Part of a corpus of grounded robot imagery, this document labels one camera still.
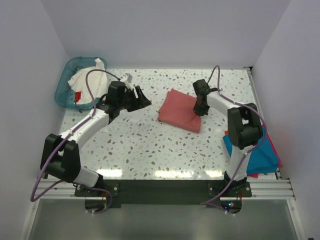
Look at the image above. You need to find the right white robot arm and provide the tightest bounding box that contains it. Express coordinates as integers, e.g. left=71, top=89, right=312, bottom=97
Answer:
left=192, top=79, right=264, bottom=197

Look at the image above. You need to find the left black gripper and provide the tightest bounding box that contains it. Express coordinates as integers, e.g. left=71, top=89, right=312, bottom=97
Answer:
left=117, top=86, right=151, bottom=113

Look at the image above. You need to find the aluminium frame rail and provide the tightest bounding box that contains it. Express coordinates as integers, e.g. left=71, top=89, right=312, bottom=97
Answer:
left=20, top=179, right=307, bottom=240

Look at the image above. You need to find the salmon pink t shirt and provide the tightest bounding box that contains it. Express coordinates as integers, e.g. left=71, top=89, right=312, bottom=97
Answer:
left=157, top=88, right=201, bottom=134

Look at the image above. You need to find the red garment tag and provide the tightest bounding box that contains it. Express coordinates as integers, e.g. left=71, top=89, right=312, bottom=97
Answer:
left=74, top=91, right=82, bottom=104

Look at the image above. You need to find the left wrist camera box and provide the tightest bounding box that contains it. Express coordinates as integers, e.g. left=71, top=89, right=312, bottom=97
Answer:
left=120, top=73, right=134, bottom=90

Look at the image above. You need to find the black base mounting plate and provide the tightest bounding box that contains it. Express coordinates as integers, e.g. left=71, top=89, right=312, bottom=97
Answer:
left=74, top=178, right=253, bottom=210

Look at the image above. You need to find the teal plastic basket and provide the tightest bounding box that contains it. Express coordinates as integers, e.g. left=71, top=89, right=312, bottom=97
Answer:
left=54, top=56, right=107, bottom=110

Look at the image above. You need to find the blue folded t shirt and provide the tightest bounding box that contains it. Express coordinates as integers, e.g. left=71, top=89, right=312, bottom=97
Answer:
left=223, top=130, right=282, bottom=180

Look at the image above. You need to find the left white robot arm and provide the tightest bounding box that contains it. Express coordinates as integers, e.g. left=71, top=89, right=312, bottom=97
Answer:
left=40, top=81, right=152, bottom=196

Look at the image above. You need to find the white t shirt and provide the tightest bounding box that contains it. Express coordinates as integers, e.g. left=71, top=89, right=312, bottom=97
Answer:
left=68, top=58, right=109, bottom=105

